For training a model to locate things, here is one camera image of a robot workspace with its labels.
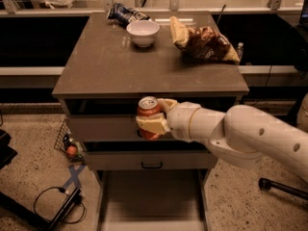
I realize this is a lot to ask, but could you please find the blue chip bag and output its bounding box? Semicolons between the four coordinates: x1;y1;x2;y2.
107;3;150;27

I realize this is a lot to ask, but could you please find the brown chip bag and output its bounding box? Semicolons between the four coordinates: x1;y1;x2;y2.
170;16;240;64

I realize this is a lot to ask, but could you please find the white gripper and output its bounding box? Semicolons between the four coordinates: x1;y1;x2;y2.
136;98;201;142

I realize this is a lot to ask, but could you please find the grey drawer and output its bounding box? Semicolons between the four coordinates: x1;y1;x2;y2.
83;150;218;170
64;113;181;142

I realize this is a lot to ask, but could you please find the open bottom drawer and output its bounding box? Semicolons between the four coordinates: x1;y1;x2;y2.
95;169;211;231

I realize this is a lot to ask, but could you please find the black cable on floor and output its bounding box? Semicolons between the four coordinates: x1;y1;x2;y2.
33;186;87;225

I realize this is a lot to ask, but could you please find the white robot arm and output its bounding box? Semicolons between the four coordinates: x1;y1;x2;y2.
136;96;308;181

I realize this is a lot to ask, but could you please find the top grey drawer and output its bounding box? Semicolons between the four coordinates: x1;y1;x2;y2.
64;113;181;142

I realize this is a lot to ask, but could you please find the middle grey drawer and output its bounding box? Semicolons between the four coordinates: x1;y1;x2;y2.
83;150;218;170

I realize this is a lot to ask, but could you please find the grey drawer cabinet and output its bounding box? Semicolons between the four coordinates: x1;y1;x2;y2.
52;11;250;231

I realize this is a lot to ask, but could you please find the red coke can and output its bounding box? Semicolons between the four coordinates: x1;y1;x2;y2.
137;96;161;141

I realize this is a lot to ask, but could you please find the wire basket with items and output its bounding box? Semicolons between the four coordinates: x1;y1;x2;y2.
54;120;84;163

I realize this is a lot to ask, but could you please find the black chair leg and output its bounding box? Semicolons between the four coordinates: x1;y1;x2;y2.
258;178;308;200

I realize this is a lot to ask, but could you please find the black stand leg left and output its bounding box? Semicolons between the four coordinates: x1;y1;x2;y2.
0;188;81;231

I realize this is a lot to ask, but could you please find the small plastic bottle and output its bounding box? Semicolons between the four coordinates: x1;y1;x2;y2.
236;42;244;61

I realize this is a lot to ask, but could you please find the white bowl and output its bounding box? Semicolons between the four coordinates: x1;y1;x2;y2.
126;20;160;47

